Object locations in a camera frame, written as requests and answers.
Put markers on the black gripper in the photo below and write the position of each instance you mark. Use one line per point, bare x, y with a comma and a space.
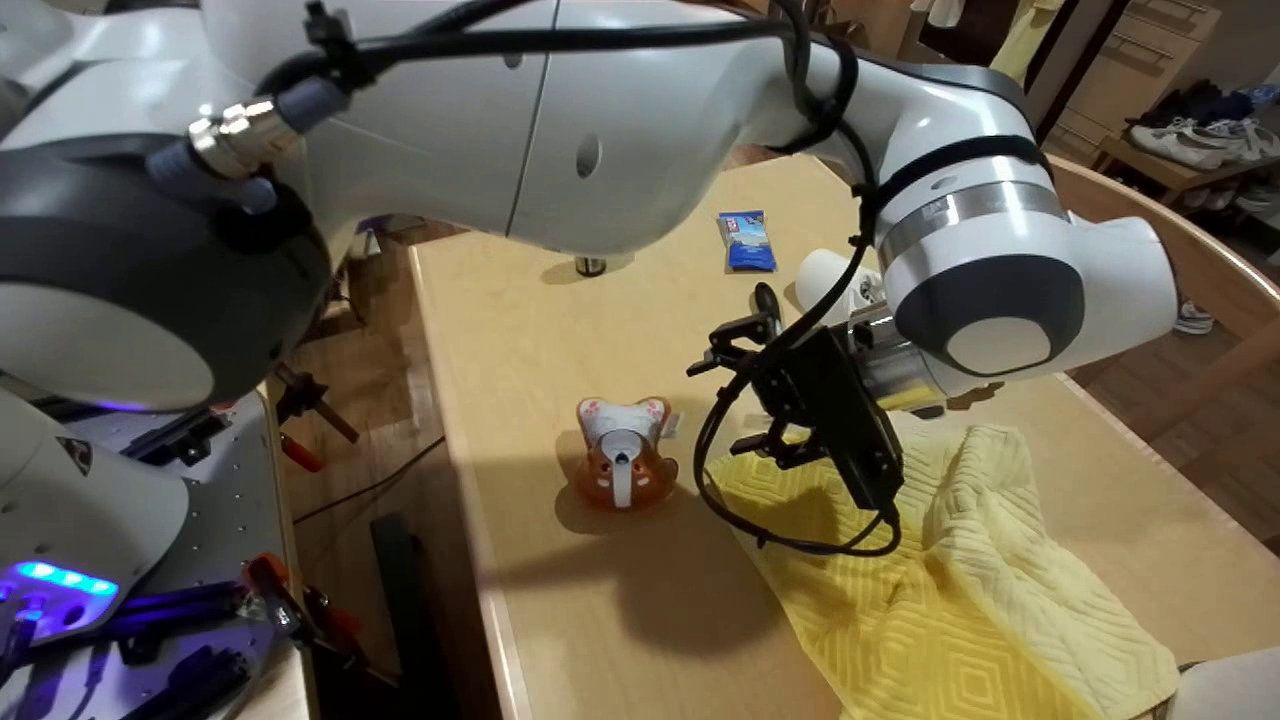
843, 413

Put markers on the orange white plush dog toy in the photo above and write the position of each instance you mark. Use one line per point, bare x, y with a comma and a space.
626, 444

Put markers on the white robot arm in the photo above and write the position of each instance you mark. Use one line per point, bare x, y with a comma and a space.
643, 123

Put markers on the white rolled sock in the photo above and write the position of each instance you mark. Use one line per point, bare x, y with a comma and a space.
825, 281

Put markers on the blue snack bar wrapper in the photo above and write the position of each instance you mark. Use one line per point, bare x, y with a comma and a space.
745, 240

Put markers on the yellow patterned towel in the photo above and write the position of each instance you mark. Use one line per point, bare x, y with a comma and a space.
962, 602

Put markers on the orange black clamp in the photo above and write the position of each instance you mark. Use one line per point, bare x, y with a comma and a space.
312, 413
293, 605

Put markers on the hanging yellow cloth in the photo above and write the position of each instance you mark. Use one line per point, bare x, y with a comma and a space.
1025, 42

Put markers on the grey sneaker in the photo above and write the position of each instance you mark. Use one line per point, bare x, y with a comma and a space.
1194, 323

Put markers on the stainless steel oven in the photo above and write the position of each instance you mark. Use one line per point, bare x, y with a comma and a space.
1084, 80

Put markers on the wooden slat-back chair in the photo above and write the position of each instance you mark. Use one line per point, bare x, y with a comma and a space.
1221, 267

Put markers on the white sneakers on rack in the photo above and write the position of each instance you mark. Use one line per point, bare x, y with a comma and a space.
1202, 140

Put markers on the metal mounting plate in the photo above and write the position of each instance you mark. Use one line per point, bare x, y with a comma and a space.
220, 507

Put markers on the white rounded object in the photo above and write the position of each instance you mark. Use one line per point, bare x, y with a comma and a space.
1235, 687

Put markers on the white device with purple light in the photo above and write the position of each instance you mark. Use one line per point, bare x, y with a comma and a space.
83, 522

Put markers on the black upright post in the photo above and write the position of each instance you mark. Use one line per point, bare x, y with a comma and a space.
406, 614

